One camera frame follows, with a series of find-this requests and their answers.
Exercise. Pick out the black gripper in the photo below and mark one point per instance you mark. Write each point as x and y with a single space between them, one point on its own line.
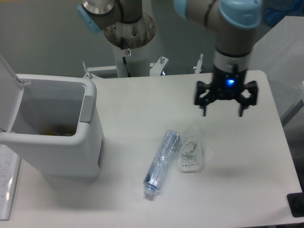
226 86

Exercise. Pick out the white plastic trash can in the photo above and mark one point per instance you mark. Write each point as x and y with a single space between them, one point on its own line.
51 122

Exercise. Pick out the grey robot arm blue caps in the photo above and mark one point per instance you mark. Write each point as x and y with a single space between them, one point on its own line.
234 22

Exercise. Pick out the white cabinet box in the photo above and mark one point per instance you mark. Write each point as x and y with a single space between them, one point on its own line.
280 55

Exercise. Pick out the clear plastic wrapper bag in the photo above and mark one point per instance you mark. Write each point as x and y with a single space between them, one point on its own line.
194 152

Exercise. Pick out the crushed clear plastic bottle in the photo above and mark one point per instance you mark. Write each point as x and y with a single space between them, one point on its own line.
159 167

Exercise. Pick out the blue object in background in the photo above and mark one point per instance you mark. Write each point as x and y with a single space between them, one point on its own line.
275 10

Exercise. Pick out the black table clamp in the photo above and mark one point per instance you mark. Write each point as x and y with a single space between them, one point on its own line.
296 204

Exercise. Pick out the laminated paper sheet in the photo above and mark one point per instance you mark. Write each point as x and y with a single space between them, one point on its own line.
9 170

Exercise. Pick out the white metal base frame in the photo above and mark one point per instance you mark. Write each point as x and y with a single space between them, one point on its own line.
155 69

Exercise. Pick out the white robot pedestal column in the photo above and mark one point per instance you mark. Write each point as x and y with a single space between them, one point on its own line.
136 58

